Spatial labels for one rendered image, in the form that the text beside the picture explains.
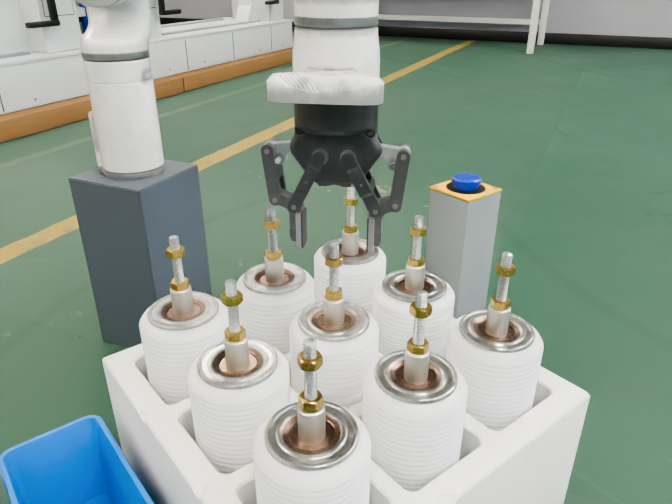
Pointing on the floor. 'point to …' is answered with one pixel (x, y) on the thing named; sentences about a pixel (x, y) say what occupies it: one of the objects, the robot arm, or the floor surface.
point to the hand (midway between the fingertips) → (336, 234)
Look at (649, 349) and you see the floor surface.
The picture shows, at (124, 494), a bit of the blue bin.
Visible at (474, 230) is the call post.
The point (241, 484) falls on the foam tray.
